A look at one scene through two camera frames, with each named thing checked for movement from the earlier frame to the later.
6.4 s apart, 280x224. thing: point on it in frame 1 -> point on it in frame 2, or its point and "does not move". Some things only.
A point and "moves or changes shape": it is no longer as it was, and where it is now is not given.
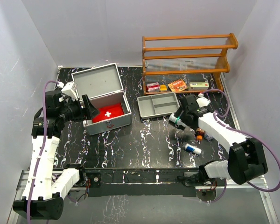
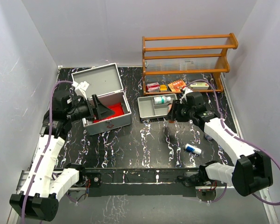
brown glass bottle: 199,133 -> 169,116
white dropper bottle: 177,121 moves or changes shape
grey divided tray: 157,104 does not move
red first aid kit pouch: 108,111 does not move
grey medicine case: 103,86 does not move
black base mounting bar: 138,182 does not move
